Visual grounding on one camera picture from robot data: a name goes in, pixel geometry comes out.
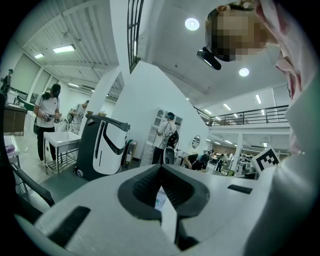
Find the grey floor box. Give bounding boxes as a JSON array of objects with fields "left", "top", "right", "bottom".
[{"left": 124, "top": 139, "right": 138, "bottom": 167}]

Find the black head-worn camera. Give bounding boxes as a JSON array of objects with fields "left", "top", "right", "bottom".
[{"left": 196, "top": 46, "right": 223, "bottom": 71}]

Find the black white service robot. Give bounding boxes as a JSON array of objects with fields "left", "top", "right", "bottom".
[{"left": 74, "top": 113, "right": 131, "bottom": 182}]

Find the white sink stand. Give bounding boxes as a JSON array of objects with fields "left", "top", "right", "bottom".
[{"left": 43, "top": 131, "right": 82, "bottom": 175}]

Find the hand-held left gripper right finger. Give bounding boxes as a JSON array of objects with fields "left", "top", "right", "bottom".
[{"left": 161, "top": 164, "right": 272, "bottom": 256}]

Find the black backpack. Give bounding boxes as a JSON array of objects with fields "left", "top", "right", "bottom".
[{"left": 166, "top": 129, "right": 180, "bottom": 149}]

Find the clear water bottle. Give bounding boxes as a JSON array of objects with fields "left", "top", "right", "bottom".
[{"left": 155, "top": 188, "right": 168, "bottom": 211}]

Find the round wall mirror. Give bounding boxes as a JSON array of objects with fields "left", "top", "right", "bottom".
[{"left": 191, "top": 135, "right": 202, "bottom": 151}]

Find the white display cabinet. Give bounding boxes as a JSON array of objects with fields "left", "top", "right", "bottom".
[{"left": 143, "top": 107, "right": 184, "bottom": 167}]

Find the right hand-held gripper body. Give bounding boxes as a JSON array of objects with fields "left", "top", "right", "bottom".
[{"left": 234, "top": 147, "right": 280, "bottom": 181}]

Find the dark wooden counter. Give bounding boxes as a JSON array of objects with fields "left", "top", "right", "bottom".
[{"left": 2, "top": 102, "right": 28, "bottom": 137}]

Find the person's head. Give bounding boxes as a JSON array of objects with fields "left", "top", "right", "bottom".
[{"left": 204, "top": 2, "right": 270, "bottom": 63}]

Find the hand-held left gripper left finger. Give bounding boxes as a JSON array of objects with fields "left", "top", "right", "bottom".
[{"left": 34, "top": 164, "right": 181, "bottom": 256}]

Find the pink shirt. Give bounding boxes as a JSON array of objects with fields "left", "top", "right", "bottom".
[{"left": 254, "top": 0, "right": 320, "bottom": 256}]

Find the black metal railing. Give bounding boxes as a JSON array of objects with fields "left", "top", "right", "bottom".
[
  {"left": 193, "top": 104, "right": 291, "bottom": 127},
  {"left": 126, "top": 0, "right": 145, "bottom": 74}
]

